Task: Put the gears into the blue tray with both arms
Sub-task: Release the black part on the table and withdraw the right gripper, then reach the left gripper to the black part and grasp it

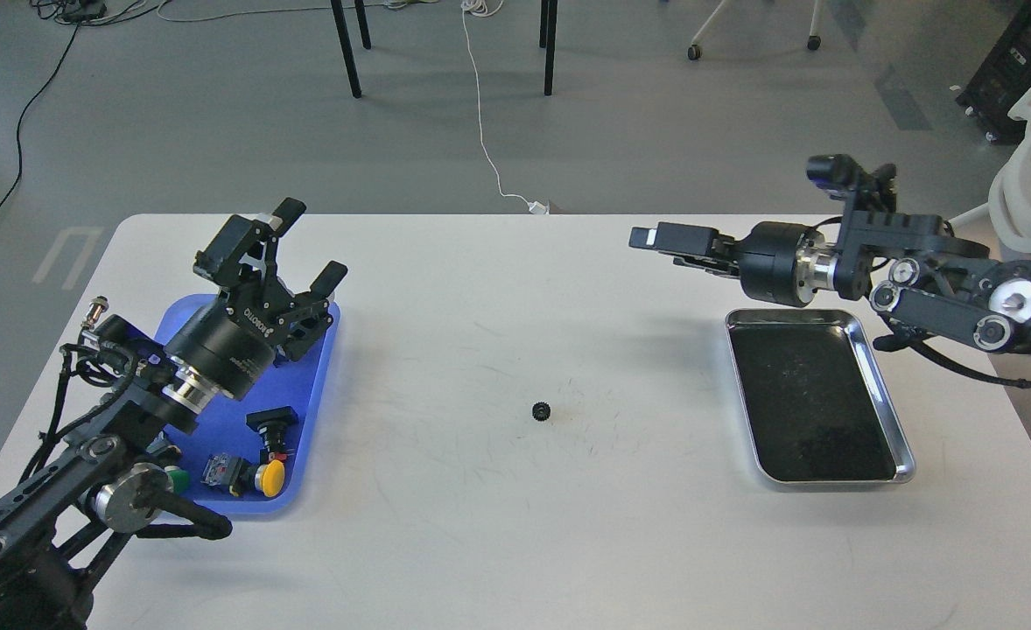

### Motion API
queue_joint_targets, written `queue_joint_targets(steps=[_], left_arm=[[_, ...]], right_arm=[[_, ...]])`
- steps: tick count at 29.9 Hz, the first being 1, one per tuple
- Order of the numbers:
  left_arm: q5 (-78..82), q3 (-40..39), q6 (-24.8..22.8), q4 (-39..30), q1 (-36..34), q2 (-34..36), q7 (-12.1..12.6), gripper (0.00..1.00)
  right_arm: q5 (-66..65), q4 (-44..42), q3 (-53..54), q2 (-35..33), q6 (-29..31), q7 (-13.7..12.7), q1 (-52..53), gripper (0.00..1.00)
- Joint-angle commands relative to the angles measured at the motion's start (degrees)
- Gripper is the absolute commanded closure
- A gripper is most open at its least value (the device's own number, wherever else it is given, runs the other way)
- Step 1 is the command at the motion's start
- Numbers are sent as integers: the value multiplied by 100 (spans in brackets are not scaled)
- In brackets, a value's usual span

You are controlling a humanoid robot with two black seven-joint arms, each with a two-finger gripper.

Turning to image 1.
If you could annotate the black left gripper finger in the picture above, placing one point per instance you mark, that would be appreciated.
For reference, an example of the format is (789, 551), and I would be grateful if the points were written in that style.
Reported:
(308, 316)
(242, 257)

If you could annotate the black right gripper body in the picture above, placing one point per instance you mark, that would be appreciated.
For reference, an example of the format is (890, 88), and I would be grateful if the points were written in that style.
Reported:
(784, 263)

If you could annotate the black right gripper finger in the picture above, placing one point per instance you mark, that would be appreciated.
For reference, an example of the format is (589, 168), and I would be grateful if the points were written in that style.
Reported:
(720, 266)
(675, 239)

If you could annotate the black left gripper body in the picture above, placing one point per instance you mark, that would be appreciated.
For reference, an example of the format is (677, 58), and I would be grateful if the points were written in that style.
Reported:
(206, 340)

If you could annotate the small black gear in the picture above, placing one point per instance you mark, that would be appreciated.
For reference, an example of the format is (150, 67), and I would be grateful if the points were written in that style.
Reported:
(541, 411)

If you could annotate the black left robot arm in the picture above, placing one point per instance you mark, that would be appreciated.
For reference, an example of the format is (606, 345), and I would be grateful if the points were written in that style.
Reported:
(99, 478)

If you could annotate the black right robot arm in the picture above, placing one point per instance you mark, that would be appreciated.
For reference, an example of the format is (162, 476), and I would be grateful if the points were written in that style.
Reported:
(914, 272)

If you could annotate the blue plastic tray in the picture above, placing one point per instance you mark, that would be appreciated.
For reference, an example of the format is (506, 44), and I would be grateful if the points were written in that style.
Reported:
(222, 428)

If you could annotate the silver metal tray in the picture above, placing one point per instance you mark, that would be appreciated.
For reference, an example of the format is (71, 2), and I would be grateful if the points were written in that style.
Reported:
(816, 407)

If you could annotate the white chair base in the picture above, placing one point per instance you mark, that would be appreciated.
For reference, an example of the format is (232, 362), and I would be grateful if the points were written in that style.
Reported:
(752, 36)

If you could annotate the black equipment case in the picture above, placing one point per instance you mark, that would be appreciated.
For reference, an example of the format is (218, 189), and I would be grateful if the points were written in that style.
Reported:
(1002, 79)

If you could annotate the black push button switch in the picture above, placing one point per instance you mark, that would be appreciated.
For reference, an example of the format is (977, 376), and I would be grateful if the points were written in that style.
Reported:
(272, 425)

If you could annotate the yellow push button switch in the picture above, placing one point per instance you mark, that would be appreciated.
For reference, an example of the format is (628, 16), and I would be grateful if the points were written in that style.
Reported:
(237, 475)

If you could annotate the green push button switch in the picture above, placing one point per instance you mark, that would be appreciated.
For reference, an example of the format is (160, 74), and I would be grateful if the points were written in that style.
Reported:
(174, 477)

